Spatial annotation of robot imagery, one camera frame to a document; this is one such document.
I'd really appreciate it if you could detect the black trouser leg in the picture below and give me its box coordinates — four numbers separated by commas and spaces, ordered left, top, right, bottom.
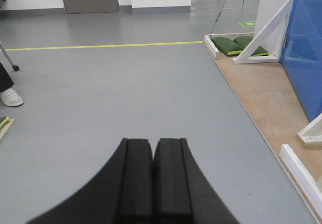
0, 63, 14, 92

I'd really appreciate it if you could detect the white near brace foot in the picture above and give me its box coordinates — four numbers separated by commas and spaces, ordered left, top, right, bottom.
297, 114, 322, 147

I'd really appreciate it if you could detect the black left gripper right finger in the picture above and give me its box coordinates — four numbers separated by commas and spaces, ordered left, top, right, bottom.
153, 138, 238, 223

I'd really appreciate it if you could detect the plywood base platform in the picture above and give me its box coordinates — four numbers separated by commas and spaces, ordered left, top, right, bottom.
203, 32, 322, 224

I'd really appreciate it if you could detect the white wooden border rail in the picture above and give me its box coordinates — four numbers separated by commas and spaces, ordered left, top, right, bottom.
204, 34, 220, 60

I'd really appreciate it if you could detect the right green sandbag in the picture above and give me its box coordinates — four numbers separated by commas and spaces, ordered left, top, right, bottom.
233, 35, 270, 57

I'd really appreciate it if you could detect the white wooden diagonal brace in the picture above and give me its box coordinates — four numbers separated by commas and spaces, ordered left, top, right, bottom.
232, 0, 292, 64

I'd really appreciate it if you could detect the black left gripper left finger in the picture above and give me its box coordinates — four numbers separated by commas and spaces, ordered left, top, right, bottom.
29, 138, 153, 223

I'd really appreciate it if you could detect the black cable on floor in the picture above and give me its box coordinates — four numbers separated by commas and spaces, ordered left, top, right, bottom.
208, 0, 235, 35

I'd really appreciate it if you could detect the white near border rail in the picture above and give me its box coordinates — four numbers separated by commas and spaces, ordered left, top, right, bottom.
279, 144, 321, 218

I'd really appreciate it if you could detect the left green sandbag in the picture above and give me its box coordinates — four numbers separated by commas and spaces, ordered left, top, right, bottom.
210, 36, 243, 56

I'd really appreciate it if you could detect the white sneaker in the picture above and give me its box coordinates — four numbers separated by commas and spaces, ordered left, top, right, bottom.
1, 88, 24, 107

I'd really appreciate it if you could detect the blue door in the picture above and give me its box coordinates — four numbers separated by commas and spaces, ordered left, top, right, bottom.
281, 0, 321, 121

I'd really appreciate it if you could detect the green sandbag on board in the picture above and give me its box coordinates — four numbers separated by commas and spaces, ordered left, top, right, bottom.
0, 116, 11, 128

